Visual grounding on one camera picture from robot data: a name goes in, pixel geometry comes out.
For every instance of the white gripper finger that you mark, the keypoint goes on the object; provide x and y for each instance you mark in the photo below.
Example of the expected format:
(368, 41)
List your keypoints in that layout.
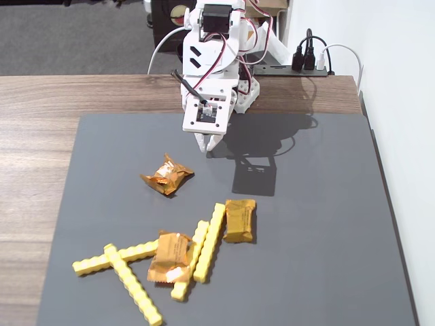
(214, 140)
(200, 141)

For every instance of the yellow crinkle toy fry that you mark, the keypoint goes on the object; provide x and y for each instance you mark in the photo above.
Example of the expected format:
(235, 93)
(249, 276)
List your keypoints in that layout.
(136, 288)
(200, 234)
(210, 241)
(91, 265)

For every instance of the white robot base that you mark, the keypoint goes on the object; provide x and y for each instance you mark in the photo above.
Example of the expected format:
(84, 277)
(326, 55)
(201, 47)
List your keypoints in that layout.
(248, 95)

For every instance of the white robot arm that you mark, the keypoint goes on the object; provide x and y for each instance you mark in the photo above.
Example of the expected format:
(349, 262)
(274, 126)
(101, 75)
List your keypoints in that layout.
(217, 17)

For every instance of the crumpled orange candy wrapper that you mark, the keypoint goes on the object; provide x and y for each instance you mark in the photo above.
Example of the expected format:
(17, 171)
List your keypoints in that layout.
(170, 176)

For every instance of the orange wrapped candy bar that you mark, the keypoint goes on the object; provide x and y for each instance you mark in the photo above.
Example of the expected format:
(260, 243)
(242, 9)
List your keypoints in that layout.
(171, 253)
(240, 220)

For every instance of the black power strip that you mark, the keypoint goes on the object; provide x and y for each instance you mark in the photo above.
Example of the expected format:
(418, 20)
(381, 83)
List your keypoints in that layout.
(282, 70)

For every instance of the white paper bag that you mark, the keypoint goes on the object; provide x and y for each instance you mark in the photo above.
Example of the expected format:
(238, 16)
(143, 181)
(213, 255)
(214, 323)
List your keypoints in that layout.
(278, 47)

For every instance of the black power plug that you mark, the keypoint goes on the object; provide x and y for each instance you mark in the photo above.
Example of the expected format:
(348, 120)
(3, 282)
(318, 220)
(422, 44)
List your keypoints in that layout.
(296, 61)
(309, 61)

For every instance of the dark grey mat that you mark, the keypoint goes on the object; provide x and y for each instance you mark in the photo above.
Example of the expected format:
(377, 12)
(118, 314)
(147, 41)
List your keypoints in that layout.
(306, 237)

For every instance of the white gripper camera mount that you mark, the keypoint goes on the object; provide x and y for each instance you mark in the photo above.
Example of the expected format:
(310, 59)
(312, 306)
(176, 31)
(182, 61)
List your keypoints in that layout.
(205, 113)

